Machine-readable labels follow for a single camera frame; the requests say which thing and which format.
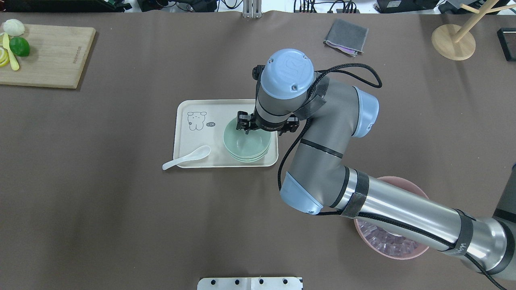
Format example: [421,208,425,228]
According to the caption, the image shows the pink bowl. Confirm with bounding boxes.
[354,176,429,260]

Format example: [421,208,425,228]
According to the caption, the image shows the wooden mug tree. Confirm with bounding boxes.
[431,0,516,61]

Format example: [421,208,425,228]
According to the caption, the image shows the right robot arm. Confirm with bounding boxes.
[236,48,515,288]

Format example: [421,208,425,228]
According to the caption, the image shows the wooden cutting board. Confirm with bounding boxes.
[0,24,96,89]

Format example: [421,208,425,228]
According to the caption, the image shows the ice cubes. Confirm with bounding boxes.
[354,219,420,259]

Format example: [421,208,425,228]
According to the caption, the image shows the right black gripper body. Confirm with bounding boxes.
[236,64,300,137]

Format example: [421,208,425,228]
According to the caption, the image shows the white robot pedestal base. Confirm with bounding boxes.
[197,277,304,290]

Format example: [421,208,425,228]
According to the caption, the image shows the cream rabbit tray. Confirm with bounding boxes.
[173,99,279,168]

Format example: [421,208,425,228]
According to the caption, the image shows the yellow plastic knife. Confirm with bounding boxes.
[2,33,20,71]

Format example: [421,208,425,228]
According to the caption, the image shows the lemon slice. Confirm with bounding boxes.
[0,46,10,67]

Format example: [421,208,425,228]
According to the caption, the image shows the grey folded cloth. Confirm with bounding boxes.
[324,19,369,57]

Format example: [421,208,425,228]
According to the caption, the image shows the white ceramic spoon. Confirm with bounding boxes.
[162,145,211,170]

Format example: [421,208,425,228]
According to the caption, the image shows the white garlic bulb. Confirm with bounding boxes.
[2,19,26,37]

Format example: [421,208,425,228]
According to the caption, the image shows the green lime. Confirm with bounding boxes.
[9,37,31,57]

